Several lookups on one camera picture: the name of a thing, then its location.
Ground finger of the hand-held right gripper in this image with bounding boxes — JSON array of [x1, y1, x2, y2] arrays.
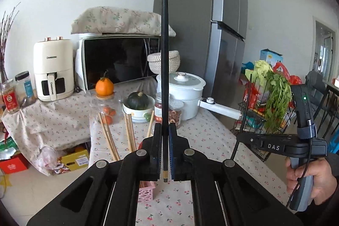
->
[[236, 133, 262, 148]]

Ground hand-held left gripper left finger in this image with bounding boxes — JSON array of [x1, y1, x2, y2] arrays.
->
[[26, 123, 163, 226]]

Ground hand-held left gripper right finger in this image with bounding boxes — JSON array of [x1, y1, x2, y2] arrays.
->
[[168, 123, 304, 226]]

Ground wooden chopstick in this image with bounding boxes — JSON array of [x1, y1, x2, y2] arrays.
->
[[101, 113, 121, 161], [146, 109, 155, 137], [98, 112, 117, 162], [125, 113, 133, 153], [128, 113, 137, 152]]

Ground pink plastic basket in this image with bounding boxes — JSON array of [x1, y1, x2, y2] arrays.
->
[[136, 181, 156, 202]]

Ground black chopstick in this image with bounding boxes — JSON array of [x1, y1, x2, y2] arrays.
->
[[161, 0, 170, 183]]

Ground person's right hand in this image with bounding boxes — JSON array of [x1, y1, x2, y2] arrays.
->
[[285, 158, 338, 200]]

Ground jar of dried fruit slices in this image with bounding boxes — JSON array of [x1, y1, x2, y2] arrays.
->
[[168, 99, 184, 129]]

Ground jar of red berries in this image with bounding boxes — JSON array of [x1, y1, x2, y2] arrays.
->
[[154, 92, 163, 124]]

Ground white striped bowl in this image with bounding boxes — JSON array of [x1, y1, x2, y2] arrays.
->
[[122, 96, 155, 123]]

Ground coriander bunch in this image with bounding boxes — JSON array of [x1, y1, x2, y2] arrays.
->
[[261, 71, 292, 131]]

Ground dark green pumpkin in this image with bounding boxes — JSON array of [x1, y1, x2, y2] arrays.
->
[[127, 92, 148, 110]]

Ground white electric pot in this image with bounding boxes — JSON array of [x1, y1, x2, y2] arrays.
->
[[156, 72, 241, 121]]

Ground black chair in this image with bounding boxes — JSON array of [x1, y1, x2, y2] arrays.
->
[[304, 71, 339, 142]]

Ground green leafy cabbage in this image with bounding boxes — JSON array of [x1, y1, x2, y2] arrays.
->
[[245, 60, 274, 86]]

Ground clear glass jar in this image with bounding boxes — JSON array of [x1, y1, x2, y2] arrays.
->
[[91, 95, 117, 126]]

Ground red plastic bag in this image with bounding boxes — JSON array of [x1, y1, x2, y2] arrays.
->
[[274, 62, 302, 86]]

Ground white pot lid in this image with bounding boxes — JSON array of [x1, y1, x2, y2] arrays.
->
[[169, 72, 206, 89]]

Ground yellow cardboard box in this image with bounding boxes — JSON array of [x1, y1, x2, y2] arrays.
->
[[60, 149, 90, 171]]

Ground large orange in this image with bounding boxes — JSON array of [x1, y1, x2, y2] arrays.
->
[[95, 77, 114, 96]]

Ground blue cardboard box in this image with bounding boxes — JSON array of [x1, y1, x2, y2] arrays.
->
[[260, 49, 283, 68]]

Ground interior door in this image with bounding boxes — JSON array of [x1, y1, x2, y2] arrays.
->
[[313, 17, 335, 79]]

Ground black door microwave oven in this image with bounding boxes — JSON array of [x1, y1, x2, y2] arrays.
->
[[75, 33, 162, 91]]

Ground small floral tablecloth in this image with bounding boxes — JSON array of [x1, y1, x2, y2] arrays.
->
[[1, 92, 92, 171]]

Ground clear plastic bag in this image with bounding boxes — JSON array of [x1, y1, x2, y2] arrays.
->
[[37, 145, 61, 176]]

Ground grey refrigerator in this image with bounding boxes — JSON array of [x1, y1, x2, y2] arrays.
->
[[153, 0, 249, 110]]

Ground cream air fryer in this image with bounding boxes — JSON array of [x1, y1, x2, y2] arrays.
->
[[33, 36, 75, 102]]

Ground floral cloth cover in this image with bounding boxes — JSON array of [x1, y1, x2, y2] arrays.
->
[[70, 6, 176, 37]]

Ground red box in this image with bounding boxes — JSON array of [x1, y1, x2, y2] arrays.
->
[[0, 156, 29, 175]]

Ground blue label jar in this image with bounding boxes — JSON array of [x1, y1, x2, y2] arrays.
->
[[14, 71, 36, 107]]

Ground green foil bag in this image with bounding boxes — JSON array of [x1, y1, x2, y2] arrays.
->
[[0, 136, 18, 160]]

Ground red label jar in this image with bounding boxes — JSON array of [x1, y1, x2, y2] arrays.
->
[[1, 79, 20, 114]]

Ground dried twigs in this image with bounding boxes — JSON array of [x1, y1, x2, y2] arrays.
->
[[0, 2, 21, 83]]

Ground black wire rack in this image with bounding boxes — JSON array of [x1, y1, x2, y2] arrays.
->
[[230, 74, 300, 161]]

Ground woven rope basket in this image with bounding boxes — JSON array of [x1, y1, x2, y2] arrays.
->
[[147, 50, 181, 75]]

